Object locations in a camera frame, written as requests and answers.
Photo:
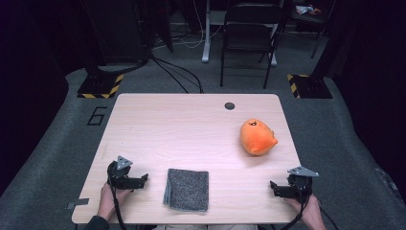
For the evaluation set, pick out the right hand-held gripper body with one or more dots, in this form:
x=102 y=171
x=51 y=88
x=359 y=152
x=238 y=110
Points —
x=300 y=188

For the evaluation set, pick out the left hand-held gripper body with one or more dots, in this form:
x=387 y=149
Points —
x=116 y=179

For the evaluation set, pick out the grey cloth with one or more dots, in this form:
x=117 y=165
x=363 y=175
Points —
x=186 y=190

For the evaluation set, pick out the orange plush toy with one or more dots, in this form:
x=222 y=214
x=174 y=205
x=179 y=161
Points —
x=257 y=139

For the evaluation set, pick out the person's left hand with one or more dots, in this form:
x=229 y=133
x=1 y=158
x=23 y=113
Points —
x=107 y=204

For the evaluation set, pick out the person's right hand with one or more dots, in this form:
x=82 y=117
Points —
x=312 y=214

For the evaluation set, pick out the grey tape strip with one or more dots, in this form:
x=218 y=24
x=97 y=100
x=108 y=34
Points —
x=78 y=202

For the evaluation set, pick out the black yellow striped stand base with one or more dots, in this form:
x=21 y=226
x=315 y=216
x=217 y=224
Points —
x=311 y=87
x=99 y=86

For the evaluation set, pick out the black table grommet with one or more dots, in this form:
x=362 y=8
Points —
x=229 y=106

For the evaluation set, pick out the dark cabinet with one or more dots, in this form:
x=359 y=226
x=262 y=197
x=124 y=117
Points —
x=118 y=32

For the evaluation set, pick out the black folding chair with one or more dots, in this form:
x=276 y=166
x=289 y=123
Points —
x=250 y=35

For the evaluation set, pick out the white desk leg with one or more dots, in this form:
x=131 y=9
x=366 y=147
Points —
x=206 y=38

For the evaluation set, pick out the black side table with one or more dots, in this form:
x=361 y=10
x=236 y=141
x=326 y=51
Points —
x=308 y=19

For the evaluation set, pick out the colourful items on side table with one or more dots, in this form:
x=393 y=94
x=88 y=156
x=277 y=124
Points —
x=306 y=10

